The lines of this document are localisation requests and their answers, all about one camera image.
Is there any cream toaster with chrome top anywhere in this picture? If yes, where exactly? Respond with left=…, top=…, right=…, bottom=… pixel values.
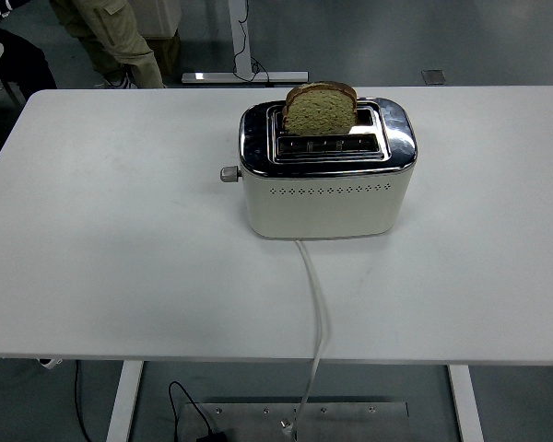
left=219, top=96, right=418, bottom=240

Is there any brown bread slice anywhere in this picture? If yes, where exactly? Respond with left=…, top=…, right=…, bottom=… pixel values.
left=281, top=81, right=359, bottom=137

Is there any grey desk leg with foot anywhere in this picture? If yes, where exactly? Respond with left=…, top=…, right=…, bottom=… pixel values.
left=182, top=0, right=309, bottom=87

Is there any brown cardboard box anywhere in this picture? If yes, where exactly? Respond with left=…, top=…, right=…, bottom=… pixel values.
left=145, top=29, right=182, bottom=77

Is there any grey metal plate with screws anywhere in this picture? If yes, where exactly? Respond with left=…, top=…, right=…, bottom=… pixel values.
left=177, top=401, right=410, bottom=442

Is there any white storage box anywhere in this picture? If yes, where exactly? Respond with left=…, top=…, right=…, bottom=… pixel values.
left=128, top=0, right=183, bottom=39

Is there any white table leg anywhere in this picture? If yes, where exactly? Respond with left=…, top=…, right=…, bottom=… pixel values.
left=106, top=360, right=145, bottom=442
left=447, top=365, right=486, bottom=442

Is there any person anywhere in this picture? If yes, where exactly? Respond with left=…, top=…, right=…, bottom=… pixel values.
left=0, top=0, right=57, bottom=91
left=49, top=0, right=165, bottom=89

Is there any white toaster power cord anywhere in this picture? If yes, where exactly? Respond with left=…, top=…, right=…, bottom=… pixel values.
left=295, top=238, right=332, bottom=442

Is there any black cable on desk leg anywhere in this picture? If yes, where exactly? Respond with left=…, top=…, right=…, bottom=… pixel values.
left=232, top=0, right=277, bottom=88

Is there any black cable with adapter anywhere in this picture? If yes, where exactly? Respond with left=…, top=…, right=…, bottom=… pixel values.
left=168, top=380, right=229, bottom=442

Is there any thin black hanging cable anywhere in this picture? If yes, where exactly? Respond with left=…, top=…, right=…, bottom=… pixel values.
left=75, top=360, right=93, bottom=442

